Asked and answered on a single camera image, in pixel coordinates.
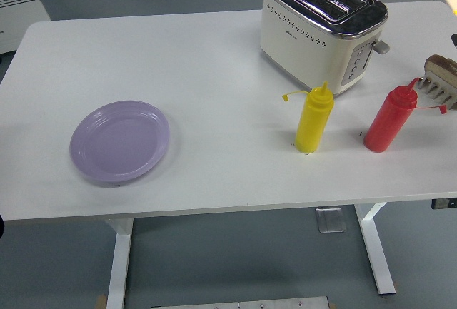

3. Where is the white table leg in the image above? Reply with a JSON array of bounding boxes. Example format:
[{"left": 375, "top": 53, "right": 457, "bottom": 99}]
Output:
[
  {"left": 353, "top": 202, "right": 397, "bottom": 295},
  {"left": 104, "top": 217, "right": 135, "bottom": 309}
]

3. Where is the yellow squeeze bottle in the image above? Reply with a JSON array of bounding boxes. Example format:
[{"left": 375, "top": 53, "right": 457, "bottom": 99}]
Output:
[{"left": 281, "top": 80, "right": 335, "bottom": 154}]

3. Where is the black table control box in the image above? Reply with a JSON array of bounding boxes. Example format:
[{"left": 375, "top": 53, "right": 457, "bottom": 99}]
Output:
[{"left": 431, "top": 198, "right": 457, "bottom": 211}]

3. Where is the purple round plate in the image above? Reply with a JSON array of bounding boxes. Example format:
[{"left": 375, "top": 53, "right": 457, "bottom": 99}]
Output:
[{"left": 69, "top": 100, "right": 171, "bottom": 186}]

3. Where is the slice of bread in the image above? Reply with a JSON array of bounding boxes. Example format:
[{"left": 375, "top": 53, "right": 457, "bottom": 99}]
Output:
[{"left": 423, "top": 54, "right": 457, "bottom": 82}]

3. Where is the small metal floor plate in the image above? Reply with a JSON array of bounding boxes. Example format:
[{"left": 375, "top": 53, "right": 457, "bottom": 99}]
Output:
[{"left": 315, "top": 208, "right": 347, "bottom": 233}]

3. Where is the long metal base plate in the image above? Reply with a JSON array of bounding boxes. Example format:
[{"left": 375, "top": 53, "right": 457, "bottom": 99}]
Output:
[{"left": 149, "top": 295, "right": 330, "bottom": 309}]

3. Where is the metal toast rack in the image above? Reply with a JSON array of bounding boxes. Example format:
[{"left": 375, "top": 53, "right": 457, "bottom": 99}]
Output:
[{"left": 406, "top": 73, "right": 457, "bottom": 110}]

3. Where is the white slatted heater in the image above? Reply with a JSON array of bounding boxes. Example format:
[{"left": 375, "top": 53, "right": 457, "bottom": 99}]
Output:
[{"left": 0, "top": 0, "right": 52, "bottom": 55}]

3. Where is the cream and chrome toaster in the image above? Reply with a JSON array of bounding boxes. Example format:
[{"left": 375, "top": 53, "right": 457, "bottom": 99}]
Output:
[{"left": 259, "top": 0, "right": 391, "bottom": 97}]

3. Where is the red squeeze bottle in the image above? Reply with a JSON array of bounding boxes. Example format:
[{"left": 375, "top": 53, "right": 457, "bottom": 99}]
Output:
[{"left": 363, "top": 77, "right": 448, "bottom": 153}]

